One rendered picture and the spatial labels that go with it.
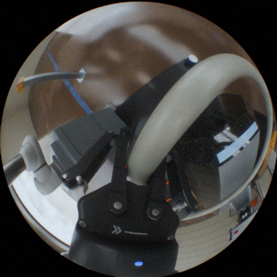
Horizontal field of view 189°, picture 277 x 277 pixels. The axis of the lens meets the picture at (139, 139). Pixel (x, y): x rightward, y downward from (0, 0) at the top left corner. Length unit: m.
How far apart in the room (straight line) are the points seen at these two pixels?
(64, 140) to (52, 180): 0.28
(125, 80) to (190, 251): 6.51
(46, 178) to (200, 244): 5.81
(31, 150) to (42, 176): 0.16
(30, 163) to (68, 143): 0.31
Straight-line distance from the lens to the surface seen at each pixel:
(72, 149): 0.62
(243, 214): 0.85
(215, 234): 5.63
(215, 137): 0.41
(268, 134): 0.38
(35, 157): 0.64
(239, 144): 0.45
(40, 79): 1.22
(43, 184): 0.66
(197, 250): 5.82
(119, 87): 1.17
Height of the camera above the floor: 1.06
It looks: 61 degrees down
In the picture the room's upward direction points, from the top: 152 degrees counter-clockwise
